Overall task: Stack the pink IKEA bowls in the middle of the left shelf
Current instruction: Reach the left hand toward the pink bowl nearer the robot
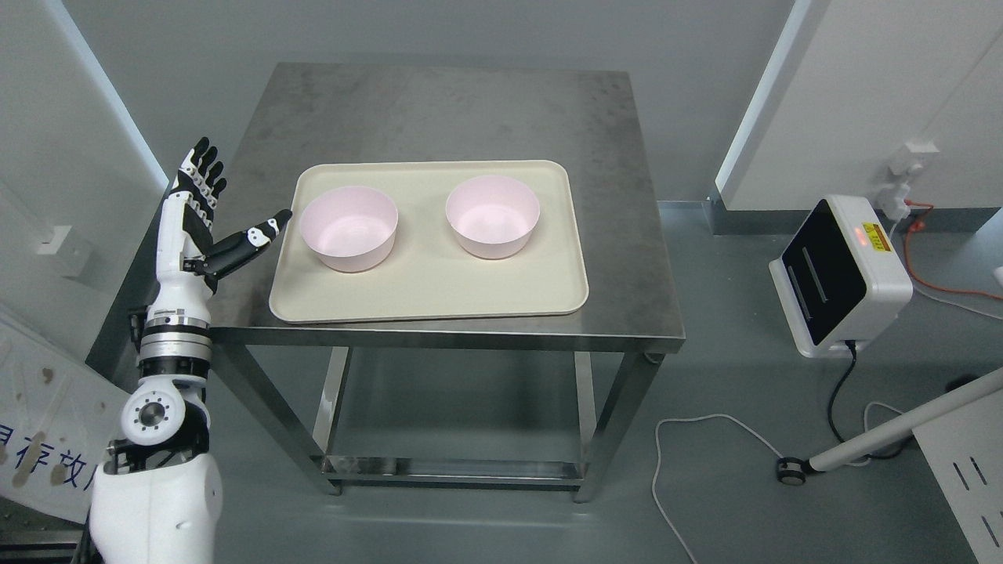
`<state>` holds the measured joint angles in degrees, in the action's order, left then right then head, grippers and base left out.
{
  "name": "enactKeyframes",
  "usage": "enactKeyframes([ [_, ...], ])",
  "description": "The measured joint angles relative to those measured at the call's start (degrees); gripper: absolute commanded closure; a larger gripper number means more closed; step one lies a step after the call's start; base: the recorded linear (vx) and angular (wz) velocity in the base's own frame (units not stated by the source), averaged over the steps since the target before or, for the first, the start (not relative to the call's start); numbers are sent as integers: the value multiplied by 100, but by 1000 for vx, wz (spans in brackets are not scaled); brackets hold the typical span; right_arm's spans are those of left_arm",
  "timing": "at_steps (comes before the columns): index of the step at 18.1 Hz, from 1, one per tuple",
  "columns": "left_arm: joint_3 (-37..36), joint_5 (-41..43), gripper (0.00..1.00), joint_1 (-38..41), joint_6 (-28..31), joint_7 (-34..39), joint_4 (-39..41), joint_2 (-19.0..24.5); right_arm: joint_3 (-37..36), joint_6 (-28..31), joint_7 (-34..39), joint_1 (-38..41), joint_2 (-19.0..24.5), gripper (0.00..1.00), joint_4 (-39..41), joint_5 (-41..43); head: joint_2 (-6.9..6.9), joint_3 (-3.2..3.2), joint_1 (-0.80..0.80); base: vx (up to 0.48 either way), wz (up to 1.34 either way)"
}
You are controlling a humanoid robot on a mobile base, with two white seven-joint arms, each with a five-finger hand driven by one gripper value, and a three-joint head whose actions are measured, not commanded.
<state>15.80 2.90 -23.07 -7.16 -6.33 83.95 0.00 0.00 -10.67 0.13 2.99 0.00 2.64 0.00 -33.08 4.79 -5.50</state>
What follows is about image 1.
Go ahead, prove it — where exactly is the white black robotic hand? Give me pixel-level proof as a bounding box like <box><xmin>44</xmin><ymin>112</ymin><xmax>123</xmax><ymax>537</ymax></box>
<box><xmin>147</xmin><ymin>138</ymin><xmax>291</xmax><ymax>324</ymax></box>

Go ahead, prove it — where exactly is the pink bowl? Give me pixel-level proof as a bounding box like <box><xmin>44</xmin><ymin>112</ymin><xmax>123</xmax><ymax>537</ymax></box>
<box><xmin>299</xmin><ymin>186</ymin><xmax>399</xmax><ymax>273</ymax></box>
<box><xmin>445</xmin><ymin>175</ymin><xmax>541</xmax><ymax>260</ymax></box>

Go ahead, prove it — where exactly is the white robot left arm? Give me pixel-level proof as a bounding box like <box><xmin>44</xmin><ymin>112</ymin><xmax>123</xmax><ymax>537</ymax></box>
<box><xmin>89</xmin><ymin>305</ymin><xmax>223</xmax><ymax>563</ymax></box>

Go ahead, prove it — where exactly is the white sign board blue text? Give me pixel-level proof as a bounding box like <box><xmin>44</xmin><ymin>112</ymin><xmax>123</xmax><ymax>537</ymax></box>
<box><xmin>1</xmin><ymin>314</ymin><xmax>129</xmax><ymax>522</ymax></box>

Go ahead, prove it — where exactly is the beige plastic tray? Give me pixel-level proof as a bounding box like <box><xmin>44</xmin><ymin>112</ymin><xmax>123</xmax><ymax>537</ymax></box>
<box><xmin>269</xmin><ymin>160</ymin><xmax>588</xmax><ymax>324</ymax></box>

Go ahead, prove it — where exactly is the stainless steel table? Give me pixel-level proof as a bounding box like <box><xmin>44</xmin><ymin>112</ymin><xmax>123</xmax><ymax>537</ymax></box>
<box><xmin>212</xmin><ymin>62</ymin><xmax>686</xmax><ymax>504</ymax></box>

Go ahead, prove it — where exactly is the white stand leg with caster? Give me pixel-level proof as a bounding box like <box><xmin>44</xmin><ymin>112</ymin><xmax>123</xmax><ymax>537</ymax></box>
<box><xmin>775</xmin><ymin>367</ymin><xmax>1002</xmax><ymax>486</ymax></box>

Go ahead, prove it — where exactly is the white black box device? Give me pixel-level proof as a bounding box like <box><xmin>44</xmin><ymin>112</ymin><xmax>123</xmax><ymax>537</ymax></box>
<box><xmin>768</xmin><ymin>195</ymin><xmax>914</xmax><ymax>358</ymax></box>

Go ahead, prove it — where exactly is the white perforated panel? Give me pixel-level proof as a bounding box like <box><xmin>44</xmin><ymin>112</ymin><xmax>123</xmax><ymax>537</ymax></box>
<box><xmin>914</xmin><ymin>390</ymin><xmax>1002</xmax><ymax>563</ymax></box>

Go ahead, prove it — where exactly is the white wall switch box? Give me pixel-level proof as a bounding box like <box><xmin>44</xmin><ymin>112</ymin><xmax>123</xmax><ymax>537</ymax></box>
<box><xmin>36</xmin><ymin>225</ymin><xmax>94</xmax><ymax>278</ymax></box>

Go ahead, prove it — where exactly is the black power cable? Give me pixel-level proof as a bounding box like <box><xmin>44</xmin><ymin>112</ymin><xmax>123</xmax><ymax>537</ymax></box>
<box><xmin>827</xmin><ymin>340</ymin><xmax>914</xmax><ymax>461</ymax></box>

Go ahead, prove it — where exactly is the white floor cable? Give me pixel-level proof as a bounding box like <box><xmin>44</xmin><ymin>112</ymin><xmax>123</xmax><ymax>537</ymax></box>
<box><xmin>652</xmin><ymin>402</ymin><xmax>903</xmax><ymax>564</ymax></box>

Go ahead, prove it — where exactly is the white wall socket plug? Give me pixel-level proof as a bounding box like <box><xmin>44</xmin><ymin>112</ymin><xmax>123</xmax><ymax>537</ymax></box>
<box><xmin>875</xmin><ymin>140</ymin><xmax>941</xmax><ymax>222</ymax></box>

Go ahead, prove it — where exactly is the orange cable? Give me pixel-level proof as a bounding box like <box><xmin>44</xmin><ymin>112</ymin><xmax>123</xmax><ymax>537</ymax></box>
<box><xmin>904</xmin><ymin>204</ymin><xmax>1003</xmax><ymax>302</ymax></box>

